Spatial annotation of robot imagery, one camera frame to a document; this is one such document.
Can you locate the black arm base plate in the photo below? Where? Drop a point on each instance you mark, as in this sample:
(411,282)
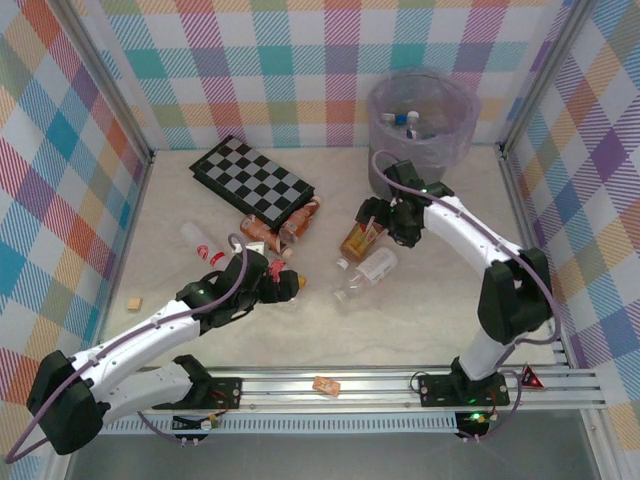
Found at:
(227,392)
(440,390)

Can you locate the small controller board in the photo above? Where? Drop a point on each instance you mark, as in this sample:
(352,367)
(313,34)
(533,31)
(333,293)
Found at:
(197,424)
(475,420)

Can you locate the clear plastic bin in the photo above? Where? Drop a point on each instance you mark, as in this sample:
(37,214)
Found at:
(440,150)

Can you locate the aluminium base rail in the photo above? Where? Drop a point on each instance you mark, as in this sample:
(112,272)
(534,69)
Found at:
(375,387)

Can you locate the aluminium frame post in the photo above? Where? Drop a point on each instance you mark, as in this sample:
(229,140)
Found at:
(542,75)
(111,85)

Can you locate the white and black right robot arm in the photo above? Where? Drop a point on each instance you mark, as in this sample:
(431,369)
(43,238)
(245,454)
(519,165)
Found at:
(465,225)

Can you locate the grey metal panel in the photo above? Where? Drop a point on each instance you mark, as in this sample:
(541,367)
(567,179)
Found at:
(325,460)

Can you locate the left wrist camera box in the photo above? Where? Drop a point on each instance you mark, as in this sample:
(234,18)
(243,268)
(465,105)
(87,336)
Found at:
(257,248)

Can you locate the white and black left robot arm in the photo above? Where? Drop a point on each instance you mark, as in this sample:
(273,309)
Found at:
(140,335)

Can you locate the red triangle sign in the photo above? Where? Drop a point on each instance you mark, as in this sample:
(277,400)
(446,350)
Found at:
(533,379)

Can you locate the pink label bottle orange cap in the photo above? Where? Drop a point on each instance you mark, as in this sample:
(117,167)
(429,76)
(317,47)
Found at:
(301,281)

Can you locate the clear bottle red white label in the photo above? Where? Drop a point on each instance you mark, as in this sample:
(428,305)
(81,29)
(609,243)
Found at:
(202,247)

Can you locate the yellow tea plastic bottle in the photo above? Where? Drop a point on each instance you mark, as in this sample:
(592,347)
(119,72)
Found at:
(357,242)

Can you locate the orange label plastic bottle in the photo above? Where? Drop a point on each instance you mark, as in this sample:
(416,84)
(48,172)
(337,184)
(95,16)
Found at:
(257,232)
(298,221)

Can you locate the blue label bottle white cap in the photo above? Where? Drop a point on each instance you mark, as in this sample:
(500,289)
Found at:
(412,117)

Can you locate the clear unlabelled plastic bottle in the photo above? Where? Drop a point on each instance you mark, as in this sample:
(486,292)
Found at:
(294,303)

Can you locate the black and grey chessboard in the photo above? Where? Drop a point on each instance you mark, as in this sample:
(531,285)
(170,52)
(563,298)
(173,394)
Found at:
(250,180)

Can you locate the small tan wooden block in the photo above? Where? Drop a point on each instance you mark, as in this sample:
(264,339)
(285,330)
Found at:
(134,304)

